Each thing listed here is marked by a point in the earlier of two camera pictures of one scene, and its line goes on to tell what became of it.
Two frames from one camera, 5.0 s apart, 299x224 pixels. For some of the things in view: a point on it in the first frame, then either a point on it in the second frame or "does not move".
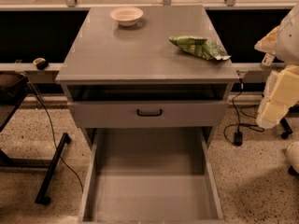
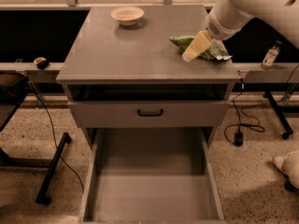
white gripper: x=289 y=42 -> x=220 y=28
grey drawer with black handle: x=149 y=114 does not move
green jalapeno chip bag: x=200 y=46 does not move
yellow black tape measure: x=40 y=63 does not move
